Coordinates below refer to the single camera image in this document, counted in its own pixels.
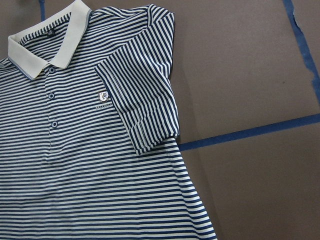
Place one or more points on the blue white striped polo shirt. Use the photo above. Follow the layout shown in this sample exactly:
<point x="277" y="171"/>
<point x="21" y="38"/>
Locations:
<point x="88" y="128"/>

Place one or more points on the blue tape grid lines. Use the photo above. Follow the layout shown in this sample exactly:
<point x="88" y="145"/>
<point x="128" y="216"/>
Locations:
<point x="244" y="68"/>

